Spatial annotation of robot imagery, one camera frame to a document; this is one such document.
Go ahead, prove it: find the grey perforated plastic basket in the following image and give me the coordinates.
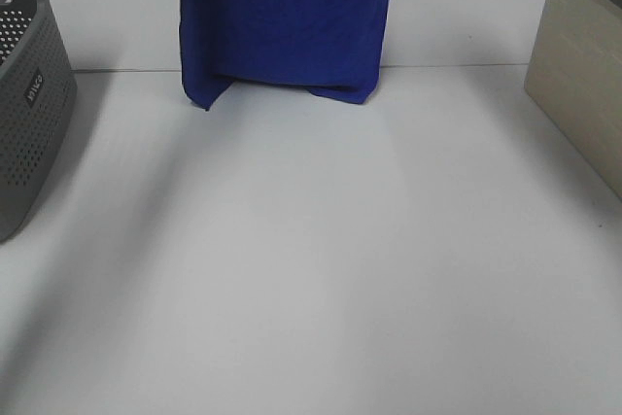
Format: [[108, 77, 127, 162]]
[[1, 0, 77, 240]]

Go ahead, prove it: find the beige storage box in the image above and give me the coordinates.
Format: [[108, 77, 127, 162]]
[[525, 0, 621, 194]]

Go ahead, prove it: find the blue microfibre towel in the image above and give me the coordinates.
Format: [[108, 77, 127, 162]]
[[179, 0, 390, 109]]

